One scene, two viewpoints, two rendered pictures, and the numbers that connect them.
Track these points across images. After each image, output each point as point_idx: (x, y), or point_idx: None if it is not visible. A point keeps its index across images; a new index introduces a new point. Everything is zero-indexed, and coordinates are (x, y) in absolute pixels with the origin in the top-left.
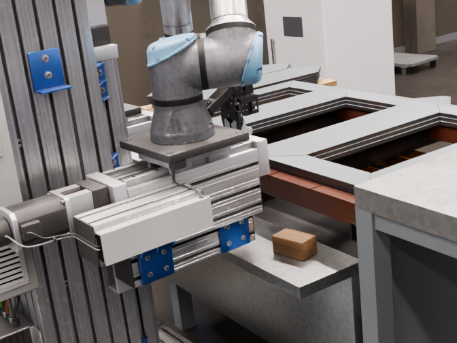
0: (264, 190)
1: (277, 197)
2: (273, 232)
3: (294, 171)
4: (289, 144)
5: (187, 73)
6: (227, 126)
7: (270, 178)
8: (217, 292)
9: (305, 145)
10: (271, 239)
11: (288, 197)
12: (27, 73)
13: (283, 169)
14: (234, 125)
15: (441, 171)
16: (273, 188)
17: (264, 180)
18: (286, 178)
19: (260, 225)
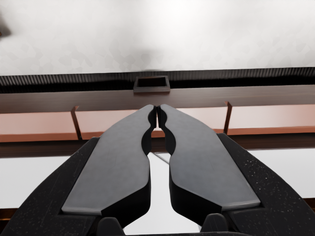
0: (108, 92)
1: (67, 92)
2: (68, 51)
3: (30, 148)
4: (176, 217)
5: None
6: (200, 156)
7: (71, 107)
8: None
9: (145, 228)
10: (39, 29)
11: (24, 96)
12: None
13: (71, 146)
14: (109, 177)
15: None
16: (72, 98)
17: (100, 102)
18: (20, 122)
19: (108, 53)
